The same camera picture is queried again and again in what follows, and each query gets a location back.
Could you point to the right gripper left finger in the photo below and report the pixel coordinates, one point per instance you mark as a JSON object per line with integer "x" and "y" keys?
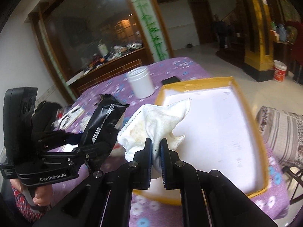
{"x": 142, "y": 172}

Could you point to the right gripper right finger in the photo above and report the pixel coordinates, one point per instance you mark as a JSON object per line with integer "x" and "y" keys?
{"x": 168, "y": 166}

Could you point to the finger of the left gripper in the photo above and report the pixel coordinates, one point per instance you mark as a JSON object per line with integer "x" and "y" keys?
{"x": 92, "y": 155}
{"x": 53, "y": 140}

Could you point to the black snack packet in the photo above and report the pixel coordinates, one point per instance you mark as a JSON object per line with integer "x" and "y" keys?
{"x": 103, "y": 126}

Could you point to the white cloth rag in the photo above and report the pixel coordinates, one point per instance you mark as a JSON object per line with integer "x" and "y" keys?
{"x": 156, "y": 123}

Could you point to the red striped sleeve forearm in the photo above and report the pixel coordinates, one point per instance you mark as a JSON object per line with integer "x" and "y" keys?
{"x": 24, "y": 207}

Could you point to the person's left hand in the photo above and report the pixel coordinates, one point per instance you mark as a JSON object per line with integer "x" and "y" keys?
{"x": 42, "y": 196}

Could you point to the white notebook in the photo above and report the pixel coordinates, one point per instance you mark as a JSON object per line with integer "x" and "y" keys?
{"x": 69, "y": 118}

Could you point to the black bag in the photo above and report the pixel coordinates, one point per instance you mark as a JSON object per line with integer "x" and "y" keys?
{"x": 44, "y": 117}

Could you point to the yellow cardboard box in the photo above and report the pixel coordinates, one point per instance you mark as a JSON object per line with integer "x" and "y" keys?
{"x": 220, "y": 132}

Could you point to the black smartphone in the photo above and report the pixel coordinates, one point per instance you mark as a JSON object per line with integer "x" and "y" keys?
{"x": 170, "y": 80}

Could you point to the white plastic jar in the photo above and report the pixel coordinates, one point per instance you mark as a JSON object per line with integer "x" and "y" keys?
{"x": 140, "y": 82}

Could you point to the wooden sideboard cabinet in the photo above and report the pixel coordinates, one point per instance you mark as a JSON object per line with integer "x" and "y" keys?
{"x": 111, "y": 69}

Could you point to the purple floral tablecloth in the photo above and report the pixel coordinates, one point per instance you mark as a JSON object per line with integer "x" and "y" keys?
{"x": 274, "y": 201}

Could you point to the striped cushioned chair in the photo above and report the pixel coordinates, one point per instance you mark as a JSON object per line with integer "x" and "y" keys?
{"x": 282, "y": 133}

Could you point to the white red bucket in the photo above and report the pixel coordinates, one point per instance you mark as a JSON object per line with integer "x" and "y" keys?
{"x": 279, "y": 71}

